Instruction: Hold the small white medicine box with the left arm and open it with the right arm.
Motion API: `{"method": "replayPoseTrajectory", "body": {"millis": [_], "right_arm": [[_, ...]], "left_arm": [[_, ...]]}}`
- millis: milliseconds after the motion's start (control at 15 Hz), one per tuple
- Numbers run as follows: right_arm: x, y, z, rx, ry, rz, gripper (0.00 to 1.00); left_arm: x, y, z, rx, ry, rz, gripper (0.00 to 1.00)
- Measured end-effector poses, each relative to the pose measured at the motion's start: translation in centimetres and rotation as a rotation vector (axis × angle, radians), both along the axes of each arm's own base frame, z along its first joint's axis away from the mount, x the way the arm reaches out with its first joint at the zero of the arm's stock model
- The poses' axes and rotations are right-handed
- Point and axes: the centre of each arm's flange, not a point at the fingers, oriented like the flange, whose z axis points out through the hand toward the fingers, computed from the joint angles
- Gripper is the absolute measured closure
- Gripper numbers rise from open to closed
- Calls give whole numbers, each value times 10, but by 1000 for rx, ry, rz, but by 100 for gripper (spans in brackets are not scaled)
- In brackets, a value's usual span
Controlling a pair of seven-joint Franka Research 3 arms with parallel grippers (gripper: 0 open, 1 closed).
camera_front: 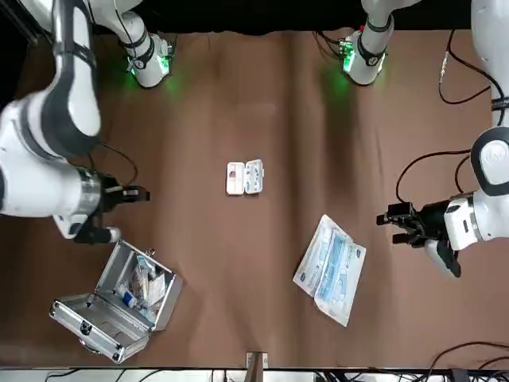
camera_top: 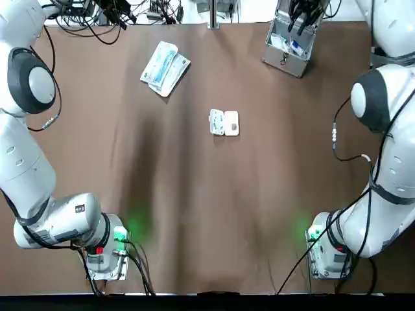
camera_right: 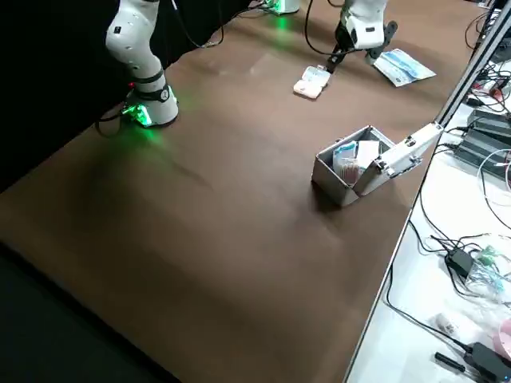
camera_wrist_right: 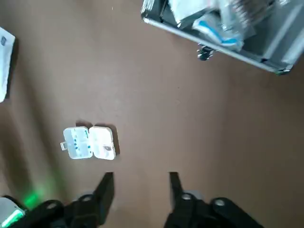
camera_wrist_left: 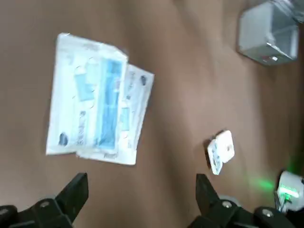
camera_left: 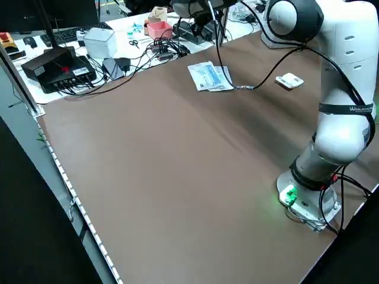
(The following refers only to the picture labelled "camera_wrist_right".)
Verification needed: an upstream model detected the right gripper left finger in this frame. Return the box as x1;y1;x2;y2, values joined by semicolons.
23;172;114;228

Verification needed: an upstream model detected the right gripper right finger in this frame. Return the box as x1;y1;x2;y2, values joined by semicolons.
163;171;264;228

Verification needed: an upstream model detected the small white medicine box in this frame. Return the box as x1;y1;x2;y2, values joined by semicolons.
59;126;117;161

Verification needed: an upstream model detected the white blue medicine packet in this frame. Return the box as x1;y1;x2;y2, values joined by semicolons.
192;19;245;52

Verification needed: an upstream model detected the blue white mask packet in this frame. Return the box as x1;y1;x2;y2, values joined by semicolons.
0;26;17;103

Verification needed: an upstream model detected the silver aluminium case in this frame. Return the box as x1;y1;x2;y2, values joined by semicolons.
140;0;304;76

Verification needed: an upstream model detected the white folded paper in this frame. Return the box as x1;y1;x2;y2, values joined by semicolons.
170;0;216;24

